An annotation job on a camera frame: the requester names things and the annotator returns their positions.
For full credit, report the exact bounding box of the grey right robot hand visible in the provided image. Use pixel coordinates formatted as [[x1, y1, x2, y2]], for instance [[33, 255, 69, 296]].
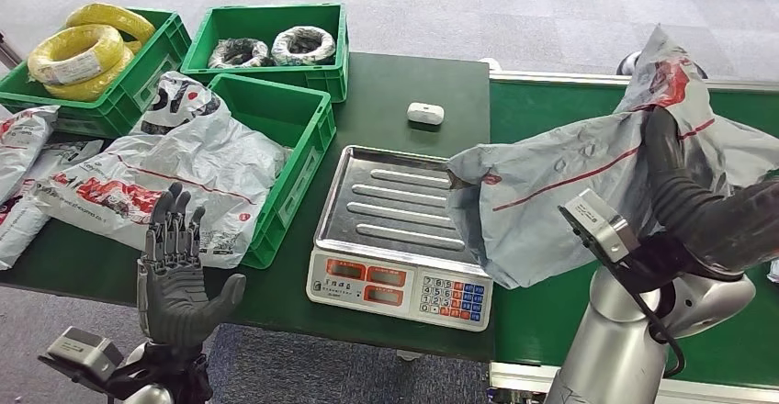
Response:
[[645, 106, 779, 276]]

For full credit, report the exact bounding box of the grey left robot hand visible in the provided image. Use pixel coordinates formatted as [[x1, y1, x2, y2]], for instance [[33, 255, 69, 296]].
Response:
[[136, 182, 248, 360]]

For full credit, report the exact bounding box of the grey courier bag red print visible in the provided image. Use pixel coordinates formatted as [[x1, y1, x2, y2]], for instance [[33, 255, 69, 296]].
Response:
[[446, 24, 779, 291]]

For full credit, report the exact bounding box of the green conveyor belt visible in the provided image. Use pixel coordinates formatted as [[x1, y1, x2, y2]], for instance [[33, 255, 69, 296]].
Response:
[[488, 80, 779, 388]]

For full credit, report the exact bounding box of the large white printed courier bag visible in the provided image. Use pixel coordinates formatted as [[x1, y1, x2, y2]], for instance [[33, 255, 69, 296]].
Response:
[[30, 71, 292, 271]]

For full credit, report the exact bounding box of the grey white courier bag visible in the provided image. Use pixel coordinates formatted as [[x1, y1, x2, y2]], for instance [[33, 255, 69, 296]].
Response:
[[0, 140, 105, 272]]

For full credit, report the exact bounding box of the black round ribbed disc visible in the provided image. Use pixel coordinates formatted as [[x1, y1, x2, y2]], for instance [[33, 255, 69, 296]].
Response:
[[615, 50, 708, 79]]

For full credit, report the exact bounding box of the empty green plastic crate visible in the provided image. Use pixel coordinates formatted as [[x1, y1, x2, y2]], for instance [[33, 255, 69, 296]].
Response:
[[207, 73, 338, 271]]

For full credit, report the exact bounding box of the green crate with yellow coils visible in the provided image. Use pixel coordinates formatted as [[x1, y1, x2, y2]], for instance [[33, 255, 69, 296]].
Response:
[[0, 8, 193, 140]]

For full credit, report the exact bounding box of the white courier bag red print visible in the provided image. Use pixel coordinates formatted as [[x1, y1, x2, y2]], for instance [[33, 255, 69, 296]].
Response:
[[0, 105, 61, 205]]

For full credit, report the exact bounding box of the electronic scale with steel pan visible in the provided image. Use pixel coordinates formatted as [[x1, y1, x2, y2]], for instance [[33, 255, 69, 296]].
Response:
[[304, 144, 494, 333]]

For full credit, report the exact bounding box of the green crate with wrapped coils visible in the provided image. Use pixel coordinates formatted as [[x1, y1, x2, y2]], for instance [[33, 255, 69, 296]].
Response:
[[180, 3, 351, 105]]

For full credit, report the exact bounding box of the dark green table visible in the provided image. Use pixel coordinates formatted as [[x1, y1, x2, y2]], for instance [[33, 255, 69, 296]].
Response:
[[0, 52, 495, 363]]

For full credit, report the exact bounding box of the small white plastic case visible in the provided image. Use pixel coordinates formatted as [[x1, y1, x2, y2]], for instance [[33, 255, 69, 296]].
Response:
[[406, 102, 446, 127]]

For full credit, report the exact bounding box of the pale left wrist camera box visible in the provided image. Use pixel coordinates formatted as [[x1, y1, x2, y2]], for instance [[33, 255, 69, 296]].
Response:
[[37, 326, 125, 384]]

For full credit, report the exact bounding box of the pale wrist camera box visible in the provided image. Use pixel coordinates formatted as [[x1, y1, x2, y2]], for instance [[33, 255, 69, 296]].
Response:
[[37, 326, 125, 384], [559, 188, 641, 264]]

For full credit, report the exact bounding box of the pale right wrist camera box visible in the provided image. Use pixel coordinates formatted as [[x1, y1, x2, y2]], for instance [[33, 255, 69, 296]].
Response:
[[559, 188, 641, 264]]

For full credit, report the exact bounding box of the dark wrapped wire coil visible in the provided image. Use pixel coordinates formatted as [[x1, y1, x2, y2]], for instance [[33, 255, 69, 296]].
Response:
[[207, 38, 274, 71]]

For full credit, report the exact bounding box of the yellow wire coil with label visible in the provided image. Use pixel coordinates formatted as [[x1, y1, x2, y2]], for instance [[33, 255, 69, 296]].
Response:
[[27, 24, 126, 88]]

